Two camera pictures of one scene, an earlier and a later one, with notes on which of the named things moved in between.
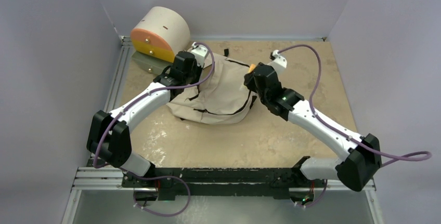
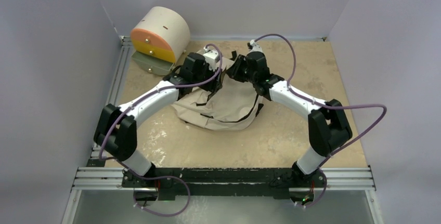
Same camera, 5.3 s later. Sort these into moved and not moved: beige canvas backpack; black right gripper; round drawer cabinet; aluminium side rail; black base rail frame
Moved: black right gripper; beige canvas backpack
Not moved: round drawer cabinet; black base rail frame; aluminium side rail
